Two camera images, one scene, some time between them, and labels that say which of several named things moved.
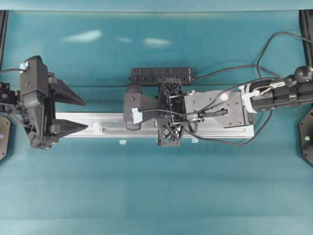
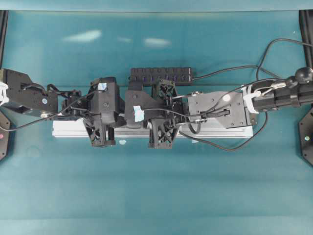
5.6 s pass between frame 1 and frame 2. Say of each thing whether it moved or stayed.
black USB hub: stayed
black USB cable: moved
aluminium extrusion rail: stayed
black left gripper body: moved
